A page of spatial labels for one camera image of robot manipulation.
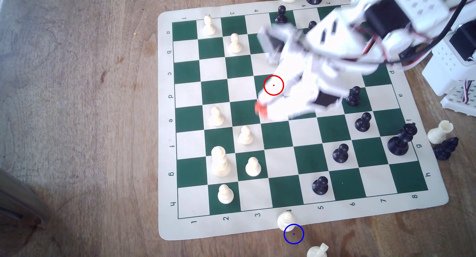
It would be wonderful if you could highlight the white perforated bracket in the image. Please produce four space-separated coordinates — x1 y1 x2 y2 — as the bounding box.
441 80 476 117

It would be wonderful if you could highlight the dark grey furniture part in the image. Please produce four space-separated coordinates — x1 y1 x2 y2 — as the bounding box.
0 168 51 228

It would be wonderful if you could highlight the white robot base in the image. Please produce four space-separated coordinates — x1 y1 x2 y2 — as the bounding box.
422 21 476 98

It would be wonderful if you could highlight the black cable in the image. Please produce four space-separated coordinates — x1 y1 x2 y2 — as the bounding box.
400 0 476 70

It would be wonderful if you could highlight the black chess knight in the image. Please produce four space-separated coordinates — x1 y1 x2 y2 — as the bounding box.
433 137 459 161

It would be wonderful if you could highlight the white chess rook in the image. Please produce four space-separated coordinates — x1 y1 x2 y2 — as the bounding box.
427 120 454 145

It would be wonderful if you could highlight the green and white chess mat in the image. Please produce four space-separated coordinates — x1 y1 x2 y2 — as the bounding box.
157 0 449 241

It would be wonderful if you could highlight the white chess knight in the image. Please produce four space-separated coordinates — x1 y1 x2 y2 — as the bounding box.
307 243 329 257

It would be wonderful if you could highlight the tall black chess king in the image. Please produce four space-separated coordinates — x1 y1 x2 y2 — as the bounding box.
387 122 418 156

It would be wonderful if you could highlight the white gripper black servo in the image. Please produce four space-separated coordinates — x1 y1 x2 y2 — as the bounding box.
255 54 354 121

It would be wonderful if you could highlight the tall white chess bishop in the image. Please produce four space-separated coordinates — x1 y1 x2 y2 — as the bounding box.
211 146 231 177

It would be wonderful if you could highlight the white chess pawn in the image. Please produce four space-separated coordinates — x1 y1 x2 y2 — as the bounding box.
209 106 225 127
277 211 296 231
203 14 216 36
238 125 254 145
245 157 262 177
228 33 243 54
217 184 234 205

